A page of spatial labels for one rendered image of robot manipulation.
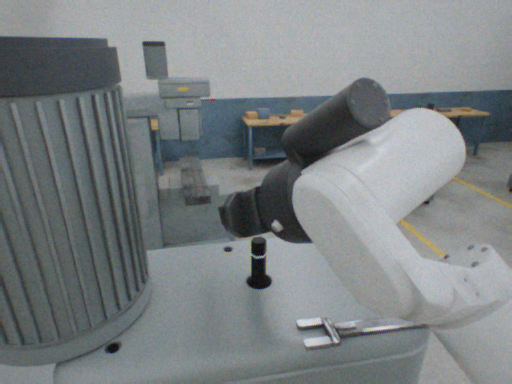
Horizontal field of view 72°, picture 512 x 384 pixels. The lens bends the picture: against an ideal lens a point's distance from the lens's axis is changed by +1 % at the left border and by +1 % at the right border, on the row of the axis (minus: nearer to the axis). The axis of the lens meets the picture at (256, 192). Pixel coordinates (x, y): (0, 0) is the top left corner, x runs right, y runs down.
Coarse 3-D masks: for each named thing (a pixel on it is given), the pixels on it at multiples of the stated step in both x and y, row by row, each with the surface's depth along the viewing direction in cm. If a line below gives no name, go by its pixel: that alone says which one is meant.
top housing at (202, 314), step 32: (160, 256) 56; (192, 256) 56; (224, 256) 56; (288, 256) 56; (320, 256) 56; (160, 288) 49; (192, 288) 49; (224, 288) 49; (288, 288) 49; (320, 288) 49; (160, 320) 43; (192, 320) 43; (224, 320) 43; (256, 320) 43; (288, 320) 43; (96, 352) 39; (128, 352) 39; (160, 352) 39; (192, 352) 39; (224, 352) 39; (256, 352) 39; (288, 352) 40; (320, 352) 40; (352, 352) 41; (384, 352) 42; (416, 352) 43
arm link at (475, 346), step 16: (480, 320) 21; (496, 320) 21; (448, 336) 22; (464, 336) 22; (480, 336) 21; (496, 336) 21; (448, 352) 24; (464, 352) 22; (480, 352) 21; (496, 352) 21; (464, 368) 23; (480, 368) 22; (496, 368) 21
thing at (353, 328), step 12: (300, 324) 42; (312, 324) 42; (324, 324) 42; (336, 324) 42; (348, 324) 42; (360, 324) 42; (372, 324) 42; (384, 324) 42; (396, 324) 42; (408, 324) 42; (420, 324) 42; (336, 336) 40; (348, 336) 41; (312, 348) 39
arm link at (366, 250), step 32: (320, 192) 22; (352, 192) 21; (320, 224) 24; (352, 224) 21; (384, 224) 21; (352, 256) 22; (384, 256) 20; (416, 256) 20; (448, 256) 27; (480, 256) 23; (352, 288) 24; (384, 288) 21; (416, 288) 20; (448, 288) 20; (480, 288) 21; (416, 320) 22; (448, 320) 21
